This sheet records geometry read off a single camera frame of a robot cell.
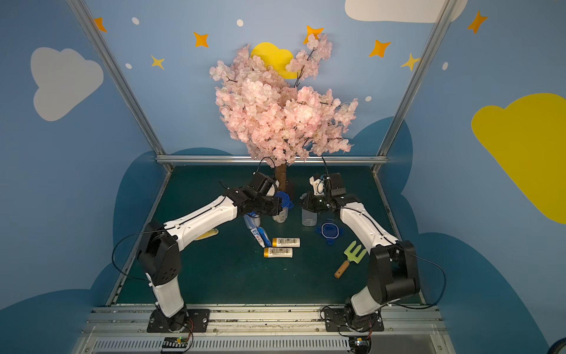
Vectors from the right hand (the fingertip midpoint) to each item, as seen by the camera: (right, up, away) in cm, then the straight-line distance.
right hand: (302, 200), depth 87 cm
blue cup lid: (+13, -14, +8) cm, 21 cm away
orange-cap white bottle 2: (-10, -21, +1) cm, 23 cm away
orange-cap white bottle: (-7, -18, +4) cm, 19 cm away
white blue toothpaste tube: (-20, -16, +8) cm, 26 cm away
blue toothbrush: (-14, -19, +6) cm, 24 cm away
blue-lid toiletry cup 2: (+4, -9, +10) cm, 13 cm away
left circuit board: (-44, -47, -15) cm, 66 cm away
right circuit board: (+19, -47, -14) cm, 53 cm away
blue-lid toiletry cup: (-22, -9, +8) cm, 25 cm away
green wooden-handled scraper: (+21, -23, +3) cm, 31 cm away
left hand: (-7, -2, -2) cm, 8 cm away
